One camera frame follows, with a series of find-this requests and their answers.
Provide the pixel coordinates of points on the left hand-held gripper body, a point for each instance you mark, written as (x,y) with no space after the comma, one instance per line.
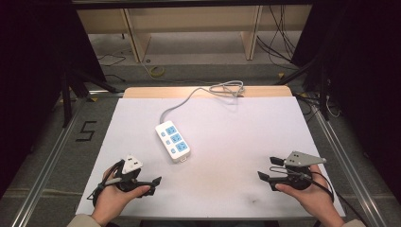
(127,179)

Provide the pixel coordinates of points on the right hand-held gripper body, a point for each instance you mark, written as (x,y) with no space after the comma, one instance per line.
(299,159)

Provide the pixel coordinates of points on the person's left hand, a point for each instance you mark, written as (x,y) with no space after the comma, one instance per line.
(110,201)

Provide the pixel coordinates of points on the person's right hand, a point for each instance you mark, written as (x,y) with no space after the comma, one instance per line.
(315,198)

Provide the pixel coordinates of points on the white power strip blue sockets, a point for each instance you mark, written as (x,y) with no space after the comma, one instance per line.
(167,142)

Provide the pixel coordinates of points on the white table cover board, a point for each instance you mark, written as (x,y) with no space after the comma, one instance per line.
(236,151)

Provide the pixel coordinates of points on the black metal stand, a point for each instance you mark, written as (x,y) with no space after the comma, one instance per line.
(323,91)
(66,101)

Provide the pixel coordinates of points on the black curtain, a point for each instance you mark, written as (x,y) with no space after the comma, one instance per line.
(362,78)
(31,78)

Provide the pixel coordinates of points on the beige wooden shelf unit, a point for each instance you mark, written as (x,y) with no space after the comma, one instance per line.
(138,41)

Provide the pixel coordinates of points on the aluminium floor rail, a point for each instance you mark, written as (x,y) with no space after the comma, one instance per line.
(47,164)
(350,164)

